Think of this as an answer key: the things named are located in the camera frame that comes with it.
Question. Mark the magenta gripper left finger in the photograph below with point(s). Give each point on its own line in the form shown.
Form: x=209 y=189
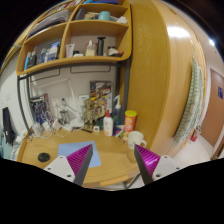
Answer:
x=72 y=167

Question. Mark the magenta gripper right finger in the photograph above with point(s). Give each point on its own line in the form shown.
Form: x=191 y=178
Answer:
x=152 y=166

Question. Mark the blue mouse pad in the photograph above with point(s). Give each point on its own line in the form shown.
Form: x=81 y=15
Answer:
x=69 y=148

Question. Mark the white ceramic mug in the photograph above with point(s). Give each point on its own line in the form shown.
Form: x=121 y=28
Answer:
x=136 y=138

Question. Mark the yellow red-lidded canister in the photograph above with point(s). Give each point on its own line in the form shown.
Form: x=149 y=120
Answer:
x=129 y=121

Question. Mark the white glue bottle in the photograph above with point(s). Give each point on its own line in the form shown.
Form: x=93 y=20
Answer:
x=108 y=124

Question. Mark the green striped hanging towel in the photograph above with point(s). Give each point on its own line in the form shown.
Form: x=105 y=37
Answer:
x=193 y=106

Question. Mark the wooden mechanical model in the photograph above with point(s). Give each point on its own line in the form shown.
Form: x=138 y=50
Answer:
x=92 y=112

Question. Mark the blue spray bottle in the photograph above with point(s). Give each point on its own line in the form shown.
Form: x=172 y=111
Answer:
x=117 y=110

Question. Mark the colourful poster box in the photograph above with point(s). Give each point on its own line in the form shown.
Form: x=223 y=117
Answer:
x=101 y=93

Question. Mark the brown wooden door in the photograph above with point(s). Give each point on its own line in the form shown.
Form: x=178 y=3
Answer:
x=213 y=121

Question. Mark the blue box on shelf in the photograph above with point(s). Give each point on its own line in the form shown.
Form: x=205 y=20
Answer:
x=53 y=52

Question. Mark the wooden wardrobe cabinet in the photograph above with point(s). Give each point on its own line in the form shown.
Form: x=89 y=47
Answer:
x=164 y=47

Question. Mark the white tube on shelf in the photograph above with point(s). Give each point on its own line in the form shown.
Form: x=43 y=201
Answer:
x=69 y=50

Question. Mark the white tissue pack on shelf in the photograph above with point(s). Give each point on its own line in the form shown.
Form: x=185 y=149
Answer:
x=90 y=49

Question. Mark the black thermos bottle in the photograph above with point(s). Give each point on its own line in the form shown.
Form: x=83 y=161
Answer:
x=100 y=48

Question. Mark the teal cup on top shelf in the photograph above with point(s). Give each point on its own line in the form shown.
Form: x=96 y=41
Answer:
x=104 y=15

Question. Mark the white charger with cables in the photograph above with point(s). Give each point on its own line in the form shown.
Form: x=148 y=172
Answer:
x=57 y=125

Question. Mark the black bag on wall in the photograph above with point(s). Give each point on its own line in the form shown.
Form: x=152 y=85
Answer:
x=7 y=127

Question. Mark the wooden wall shelf unit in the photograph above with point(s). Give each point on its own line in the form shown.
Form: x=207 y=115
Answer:
x=80 y=32

